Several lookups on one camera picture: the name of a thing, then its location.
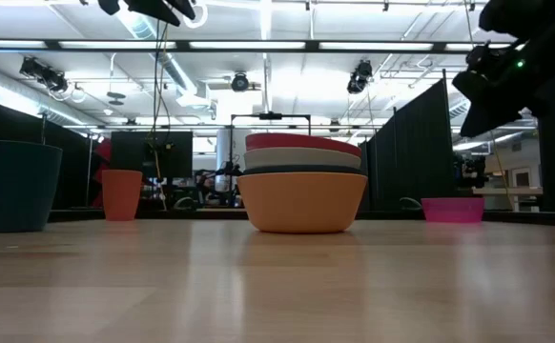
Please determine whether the red bowl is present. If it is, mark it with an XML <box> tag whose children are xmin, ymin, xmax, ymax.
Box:
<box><xmin>244</xmin><ymin>132</ymin><xmax>362</xmax><ymax>159</ymax></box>

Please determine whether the dark blue bowl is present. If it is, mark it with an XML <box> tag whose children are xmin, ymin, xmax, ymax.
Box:
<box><xmin>241</xmin><ymin>164</ymin><xmax>365</xmax><ymax>176</ymax></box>

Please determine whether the black hanging cable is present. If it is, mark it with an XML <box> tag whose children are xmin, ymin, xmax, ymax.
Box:
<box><xmin>149</xmin><ymin>18</ymin><xmax>173</xmax><ymax>211</ymax></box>

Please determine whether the white round pillar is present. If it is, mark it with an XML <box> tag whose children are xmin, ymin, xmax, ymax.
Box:
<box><xmin>215</xmin><ymin>128</ymin><xmax>254</xmax><ymax>192</ymax></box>

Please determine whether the dark blue cup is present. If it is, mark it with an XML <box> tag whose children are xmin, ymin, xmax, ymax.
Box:
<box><xmin>0</xmin><ymin>140</ymin><xmax>64</xmax><ymax>234</ymax></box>

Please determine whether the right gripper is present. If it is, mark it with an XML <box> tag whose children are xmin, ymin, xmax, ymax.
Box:
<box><xmin>451</xmin><ymin>40</ymin><xmax>545</xmax><ymax>139</ymax></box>

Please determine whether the pink bowl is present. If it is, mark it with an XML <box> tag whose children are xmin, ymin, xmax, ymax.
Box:
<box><xmin>421</xmin><ymin>197</ymin><xmax>486</xmax><ymax>225</ymax></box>

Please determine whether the black monitor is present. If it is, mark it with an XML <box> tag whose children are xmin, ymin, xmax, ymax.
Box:
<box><xmin>111</xmin><ymin>131</ymin><xmax>195</xmax><ymax>180</ymax></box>

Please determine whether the black table frame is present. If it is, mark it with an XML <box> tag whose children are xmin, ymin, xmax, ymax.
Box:
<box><xmin>0</xmin><ymin>39</ymin><xmax>522</xmax><ymax>54</ymax></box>

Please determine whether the light wooden desk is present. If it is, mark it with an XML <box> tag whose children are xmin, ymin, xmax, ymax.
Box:
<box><xmin>471</xmin><ymin>186</ymin><xmax>545</xmax><ymax>212</ymax></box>

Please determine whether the white bowl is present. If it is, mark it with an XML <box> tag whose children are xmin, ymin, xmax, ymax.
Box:
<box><xmin>243</xmin><ymin>146</ymin><xmax>362</xmax><ymax>171</ymax></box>

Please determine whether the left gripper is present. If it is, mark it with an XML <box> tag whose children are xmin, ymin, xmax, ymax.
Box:
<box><xmin>97</xmin><ymin>0</ymin><xmax>196</xmax><ymax>28</ymax></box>

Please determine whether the black table edge rail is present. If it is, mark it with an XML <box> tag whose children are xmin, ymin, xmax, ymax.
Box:
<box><xmin>0</xmin><ymin>207</ymin><xmax>555</xmax><ymax>228</ymax></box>

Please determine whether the black gantry frame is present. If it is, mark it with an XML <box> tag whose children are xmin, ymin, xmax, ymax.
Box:
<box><xmin>230</xmin><ymin>111</ymin><xmax>313</xmax><ymax>166</ymax></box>

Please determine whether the black ceiling spotlight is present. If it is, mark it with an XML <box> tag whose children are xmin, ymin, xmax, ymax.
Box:
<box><xmin>346</xmin><ymin>59</ymin><xmax>375</xmax><ymax>95</ymax></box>
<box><xmin>230</xmin><ymin>71</ymin><xmax>252</xmax><ymax>93</ymax></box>
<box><xmin>18</xmin><ymin>56</ymin><xmax>70</xmax><ymax>94</ymax></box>

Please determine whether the peach orange bowl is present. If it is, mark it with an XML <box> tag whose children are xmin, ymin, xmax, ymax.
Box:
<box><xmin>236</xmin><ymin>171</ymin><xmax>369</xmax><ymax>235</ymax></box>

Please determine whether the white ring light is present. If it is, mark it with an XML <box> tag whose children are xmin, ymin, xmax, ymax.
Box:
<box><xmin>182</xmin><ymin>0</ymin><xmax>210</xmax><ymax>30</ymax></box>

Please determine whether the orange cup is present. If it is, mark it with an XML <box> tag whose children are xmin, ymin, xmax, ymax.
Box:
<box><xmin>101</xmin><ymin>170</ymin><xmax>144</xmax><ymax>222</ymax></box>

